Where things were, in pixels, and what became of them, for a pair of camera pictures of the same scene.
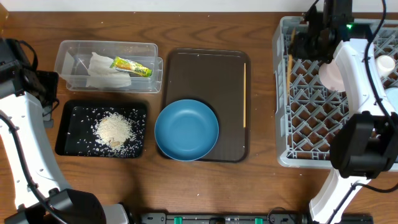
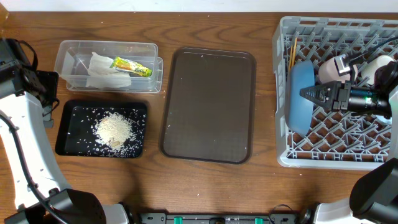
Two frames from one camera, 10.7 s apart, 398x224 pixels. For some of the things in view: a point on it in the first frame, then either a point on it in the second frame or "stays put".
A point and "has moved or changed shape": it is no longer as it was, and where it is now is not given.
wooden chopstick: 244,93 has moved or changed shape
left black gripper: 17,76 stays put
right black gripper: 300,45 → 336,96
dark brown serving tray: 215,78 stays put
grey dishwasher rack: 306,109 stays put
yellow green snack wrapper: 129,65 stays put
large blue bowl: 186,130 → 299,108
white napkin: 101,75 stays put
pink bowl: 331,76 stays put
